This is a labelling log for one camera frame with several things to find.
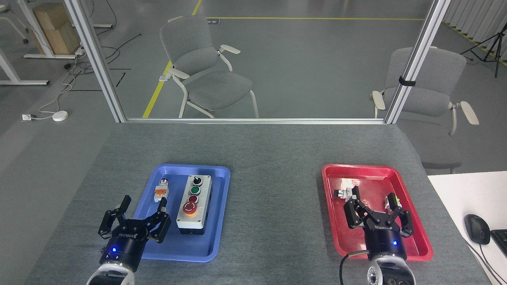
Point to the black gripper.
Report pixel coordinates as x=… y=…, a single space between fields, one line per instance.
x=126 y=247
x=386 y=243

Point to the grey four-button control box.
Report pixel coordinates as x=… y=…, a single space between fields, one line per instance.
x=195 y=206

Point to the brown cardboard box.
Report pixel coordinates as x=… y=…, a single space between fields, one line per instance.
x=57 y=29

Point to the red plastic tray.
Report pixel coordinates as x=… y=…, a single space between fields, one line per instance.
x=376 y=182

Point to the blue plastic tray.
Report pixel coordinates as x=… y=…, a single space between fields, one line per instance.
x=178 y=245

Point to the white side desk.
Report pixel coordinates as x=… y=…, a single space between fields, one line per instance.
x=459 y=194

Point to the black computer mouse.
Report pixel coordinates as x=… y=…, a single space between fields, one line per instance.
x=477 y=228

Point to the black keyboard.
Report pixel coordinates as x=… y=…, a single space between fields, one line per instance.
x=500 y=241

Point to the white round floor device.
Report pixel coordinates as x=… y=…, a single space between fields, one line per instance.
x=60 y=116

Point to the grey chair with armrests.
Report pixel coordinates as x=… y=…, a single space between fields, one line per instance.
x=433 y=93
x=216 y=85

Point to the white floor power socket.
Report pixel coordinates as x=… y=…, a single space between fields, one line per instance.
x=27 y=117

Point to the silver aluminium crossbar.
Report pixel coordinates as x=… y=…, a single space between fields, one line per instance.
x=257 y=121

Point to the black tripod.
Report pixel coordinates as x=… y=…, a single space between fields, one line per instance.
x=496 y=43

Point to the white pleated curtain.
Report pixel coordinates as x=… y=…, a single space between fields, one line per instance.
x=479 y=19

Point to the green push button switch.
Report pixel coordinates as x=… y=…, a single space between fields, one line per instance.
x=387 y=201

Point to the push button switch orange block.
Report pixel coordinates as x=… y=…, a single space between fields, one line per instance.
x=161 y=192

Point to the black-headed selector switch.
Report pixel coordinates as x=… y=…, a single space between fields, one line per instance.
x=344 y=193

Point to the silver aluminium post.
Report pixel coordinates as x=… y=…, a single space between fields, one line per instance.
x=416 y=59
x=99 y=67

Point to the white desk leg frame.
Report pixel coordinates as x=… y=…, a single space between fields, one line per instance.
x=16 y=81
x=39 y=37

